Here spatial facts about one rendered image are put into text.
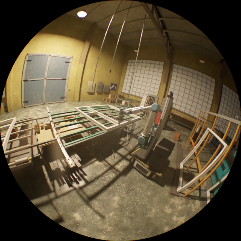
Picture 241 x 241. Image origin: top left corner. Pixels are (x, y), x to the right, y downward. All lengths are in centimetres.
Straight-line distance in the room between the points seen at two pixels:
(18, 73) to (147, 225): 899
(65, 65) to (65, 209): 786
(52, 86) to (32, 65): 263
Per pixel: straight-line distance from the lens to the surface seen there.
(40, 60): 759
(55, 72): 745
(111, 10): 859
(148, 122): 136
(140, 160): 193
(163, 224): 199
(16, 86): 781
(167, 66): 960
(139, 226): 178
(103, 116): 214
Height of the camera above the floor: 165
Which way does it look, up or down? 21 degrees down
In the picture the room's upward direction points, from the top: 12 degrees clockwise
